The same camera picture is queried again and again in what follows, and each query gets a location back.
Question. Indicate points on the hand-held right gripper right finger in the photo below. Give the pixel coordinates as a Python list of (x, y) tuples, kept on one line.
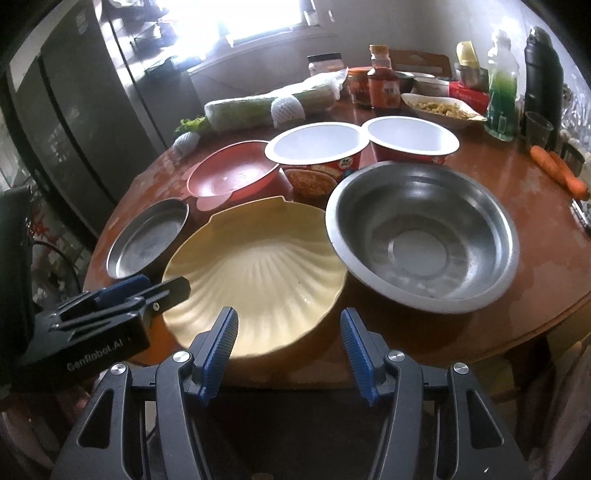
[(358, 355)]

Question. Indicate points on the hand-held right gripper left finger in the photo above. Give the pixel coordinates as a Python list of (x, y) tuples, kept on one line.
[(221, 350)]

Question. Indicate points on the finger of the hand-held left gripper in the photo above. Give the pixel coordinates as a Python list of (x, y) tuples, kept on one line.
[(120, 290), (175, 290)]

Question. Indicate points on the small steel plate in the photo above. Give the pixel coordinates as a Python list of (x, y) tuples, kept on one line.
[(147, 240)]

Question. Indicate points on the yellow shell-shaped plate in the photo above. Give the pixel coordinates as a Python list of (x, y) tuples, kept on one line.
[(258, 277)]

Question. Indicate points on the large steel bowl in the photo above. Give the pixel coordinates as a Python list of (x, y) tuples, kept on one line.
[(415, 230)]

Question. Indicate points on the instant noodle paper bowl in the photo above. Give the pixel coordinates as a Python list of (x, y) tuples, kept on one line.
[(314, 143), (411, 134)]

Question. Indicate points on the small foam net fruit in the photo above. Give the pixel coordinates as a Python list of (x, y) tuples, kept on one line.
[(184, 145)]

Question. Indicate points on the green lettuce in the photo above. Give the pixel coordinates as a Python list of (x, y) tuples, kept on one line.
[(189, 124)]

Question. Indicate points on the grey refrigerator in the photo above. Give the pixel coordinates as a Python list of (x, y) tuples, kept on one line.
[(69, 115)]

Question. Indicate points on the wrapped napa cabbage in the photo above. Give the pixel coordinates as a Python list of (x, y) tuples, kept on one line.
[(249, 110)]

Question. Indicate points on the large foam net fruit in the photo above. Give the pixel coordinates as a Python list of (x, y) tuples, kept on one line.
[(286, 113)]

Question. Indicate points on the white oval dish of food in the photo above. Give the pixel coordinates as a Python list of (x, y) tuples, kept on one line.
[(443, 110)]

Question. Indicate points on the small metal tool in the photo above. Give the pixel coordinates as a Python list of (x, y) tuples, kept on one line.
[(581, 214)]

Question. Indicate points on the chili sauce jar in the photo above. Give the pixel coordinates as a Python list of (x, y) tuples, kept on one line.
[(360, 90)]

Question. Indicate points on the carrot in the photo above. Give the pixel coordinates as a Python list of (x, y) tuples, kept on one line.
[(562, 164), (554, 173)]

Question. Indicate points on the sauce bottle with orange cap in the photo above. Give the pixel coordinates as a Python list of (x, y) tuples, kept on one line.
[(383, 87)]

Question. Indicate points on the clear jar with black lid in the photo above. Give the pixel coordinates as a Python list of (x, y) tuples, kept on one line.
[(325, 64)]

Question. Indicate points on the red tissue box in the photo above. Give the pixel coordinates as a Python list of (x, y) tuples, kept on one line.
[(468, 97)]

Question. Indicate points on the window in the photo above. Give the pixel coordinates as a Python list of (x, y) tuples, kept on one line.
[(258, 18)]

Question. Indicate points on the glass cup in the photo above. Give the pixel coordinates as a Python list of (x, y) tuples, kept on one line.
[(538, 131)]

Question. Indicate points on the green liquid plastic bottle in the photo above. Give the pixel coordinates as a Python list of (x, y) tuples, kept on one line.
[(503, 101)]

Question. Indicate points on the small steel cup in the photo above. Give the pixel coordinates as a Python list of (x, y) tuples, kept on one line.
[(572, 154)]

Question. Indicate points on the small steel bowl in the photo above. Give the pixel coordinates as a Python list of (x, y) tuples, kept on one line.
[(471, 78)]

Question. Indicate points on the wooden chair with cutout back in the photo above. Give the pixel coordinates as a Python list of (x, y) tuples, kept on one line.
[(420, 62)]

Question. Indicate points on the clear plastic bag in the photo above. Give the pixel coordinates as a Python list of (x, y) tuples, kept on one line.
[(577, 106)]

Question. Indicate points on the black thermos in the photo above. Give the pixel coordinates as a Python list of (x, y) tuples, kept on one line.
[(542, 78)]

